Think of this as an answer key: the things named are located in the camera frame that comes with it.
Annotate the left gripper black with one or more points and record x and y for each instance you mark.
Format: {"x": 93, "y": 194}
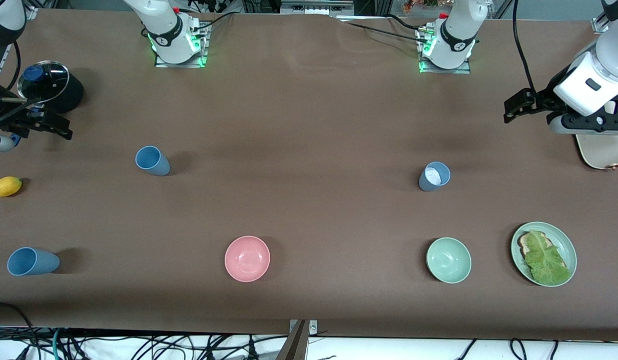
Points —
{"x": 545, "y": 98}

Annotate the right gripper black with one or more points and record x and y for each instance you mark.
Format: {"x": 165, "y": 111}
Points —
{"x": 3, "y": 111}

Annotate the blue plastic cup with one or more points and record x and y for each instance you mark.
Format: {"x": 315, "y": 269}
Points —
{"x": 33, "y": 261}
{"x": 153, "y": 161}
{"x": 434, "y": 179}

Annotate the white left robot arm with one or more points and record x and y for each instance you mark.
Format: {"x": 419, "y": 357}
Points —
{"x": 454, "y": 35}

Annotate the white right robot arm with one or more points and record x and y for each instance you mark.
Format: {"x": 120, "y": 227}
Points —
{"x": 168, "y": 35}

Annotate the glass lid with blue knob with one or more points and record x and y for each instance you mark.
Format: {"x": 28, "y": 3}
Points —
{"x": 48, "y": 85}

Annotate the yellow lemon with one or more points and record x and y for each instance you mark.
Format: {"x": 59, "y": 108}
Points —
{"x": 6, "y": 186}

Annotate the cream toaster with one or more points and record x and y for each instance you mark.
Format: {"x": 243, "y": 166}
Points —
{"x": 604, "y": 152}

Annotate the bread slice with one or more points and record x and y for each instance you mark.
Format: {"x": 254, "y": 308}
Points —
{"x": 524, "y": 244}

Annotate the colourful small objects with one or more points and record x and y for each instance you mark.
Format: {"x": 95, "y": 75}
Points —
{"x": 414, "y": 6}

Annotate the mint green plate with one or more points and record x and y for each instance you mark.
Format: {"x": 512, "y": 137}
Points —
{"x": 564, "y": 242}

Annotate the green lettuce leaf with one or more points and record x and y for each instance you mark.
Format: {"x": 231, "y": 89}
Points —
{"x": 546, "y": 260}

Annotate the mint green bowl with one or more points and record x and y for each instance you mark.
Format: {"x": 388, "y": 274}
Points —
{"x": 449, "y": 260}

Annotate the pink bowl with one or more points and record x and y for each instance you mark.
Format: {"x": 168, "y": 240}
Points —
{"x": 247, "y": 259}

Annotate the brown table cover sheet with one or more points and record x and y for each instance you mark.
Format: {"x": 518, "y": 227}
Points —
{"x": 308, "y": 215}

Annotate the dark pole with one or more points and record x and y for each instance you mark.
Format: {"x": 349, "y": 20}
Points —
{"x": 293, "y": 347}

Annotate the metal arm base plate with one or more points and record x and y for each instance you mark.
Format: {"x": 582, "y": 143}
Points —
{"x": 203, "y": 50}
{"x": 449, "y": 71}

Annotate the aluminium frame rail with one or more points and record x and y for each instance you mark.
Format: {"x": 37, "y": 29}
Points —
{"x": 31, "y": 12}
{"x": 599, "y": 25}

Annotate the aluminium frame crossbar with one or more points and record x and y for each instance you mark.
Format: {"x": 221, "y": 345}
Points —
{"x": 314, "y": 7}

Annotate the silver table clamp bracket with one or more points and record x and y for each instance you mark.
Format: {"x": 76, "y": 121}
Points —
{"x": 313, "y": 327}

